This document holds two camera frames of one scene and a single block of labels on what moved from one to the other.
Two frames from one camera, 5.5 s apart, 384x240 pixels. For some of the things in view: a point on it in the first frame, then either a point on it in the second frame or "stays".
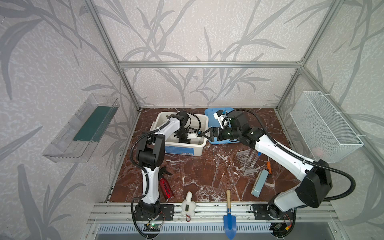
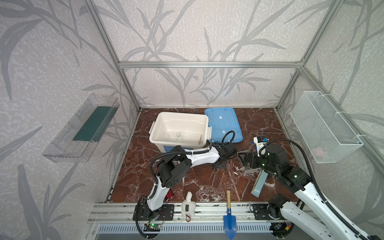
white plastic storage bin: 172,146 stays
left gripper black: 184,134 to 227,151
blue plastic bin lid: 213,123 stays
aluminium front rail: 213,213 stays
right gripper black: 213,133 to 252,160
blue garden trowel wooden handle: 229,221 stays
